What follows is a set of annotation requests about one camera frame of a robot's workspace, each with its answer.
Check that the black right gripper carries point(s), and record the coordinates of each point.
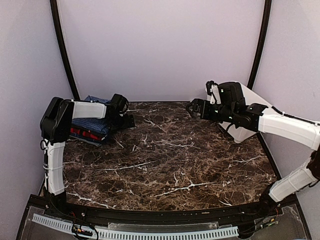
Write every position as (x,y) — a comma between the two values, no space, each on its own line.
(197,103)

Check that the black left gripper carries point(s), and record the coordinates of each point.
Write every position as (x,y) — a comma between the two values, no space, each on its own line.
(126,124)

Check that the blue checked long sleeve shirt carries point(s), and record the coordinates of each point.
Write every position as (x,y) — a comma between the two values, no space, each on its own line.
(98,126)

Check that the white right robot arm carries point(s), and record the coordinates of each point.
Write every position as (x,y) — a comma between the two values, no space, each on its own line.
(293,141)

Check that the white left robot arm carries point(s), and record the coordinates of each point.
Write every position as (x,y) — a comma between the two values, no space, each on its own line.
(55,128)

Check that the red plaid folded shirt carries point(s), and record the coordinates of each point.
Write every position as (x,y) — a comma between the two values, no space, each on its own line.
(87,134)

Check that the white plastic basket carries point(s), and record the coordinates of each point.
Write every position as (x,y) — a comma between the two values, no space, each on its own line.
(255,105)

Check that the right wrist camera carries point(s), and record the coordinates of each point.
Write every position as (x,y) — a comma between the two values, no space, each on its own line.
(213,94)

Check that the black front table rail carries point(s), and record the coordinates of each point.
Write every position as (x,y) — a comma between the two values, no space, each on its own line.
(239,214)

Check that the white slotted cable duct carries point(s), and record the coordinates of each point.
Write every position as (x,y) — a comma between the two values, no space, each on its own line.
(121,231)

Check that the black right frame post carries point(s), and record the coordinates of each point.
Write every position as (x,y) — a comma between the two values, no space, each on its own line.
(260,43)

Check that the black frame post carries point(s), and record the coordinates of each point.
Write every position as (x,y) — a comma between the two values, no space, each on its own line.
(62,48)
(260,43)

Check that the black left frame post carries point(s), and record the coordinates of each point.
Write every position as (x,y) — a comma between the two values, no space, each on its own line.
(62,48)

